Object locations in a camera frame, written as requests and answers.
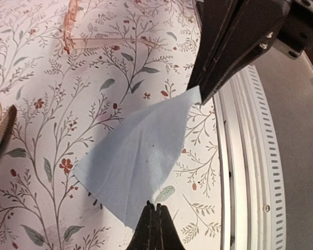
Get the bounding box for brown plaid glasses case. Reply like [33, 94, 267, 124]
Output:
[0, 88, 18, 167]

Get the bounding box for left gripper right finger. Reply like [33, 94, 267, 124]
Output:
[156, 204, 185, 250]

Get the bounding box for light blue cleaning cloth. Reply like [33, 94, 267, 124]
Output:
[74, 87, 201, 229]

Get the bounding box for front aluminium rail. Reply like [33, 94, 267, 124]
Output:
[213, 65, 286, 249]

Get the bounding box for pink translucent sunglasses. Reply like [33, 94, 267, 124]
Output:
[62, 1, 160, 55]

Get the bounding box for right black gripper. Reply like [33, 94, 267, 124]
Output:
[199, 0, 313, 104]

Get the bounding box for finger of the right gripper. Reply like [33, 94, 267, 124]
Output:
[187, 0, 239, 89]

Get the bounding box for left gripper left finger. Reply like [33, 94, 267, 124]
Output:
[127, 201, 156, 250]

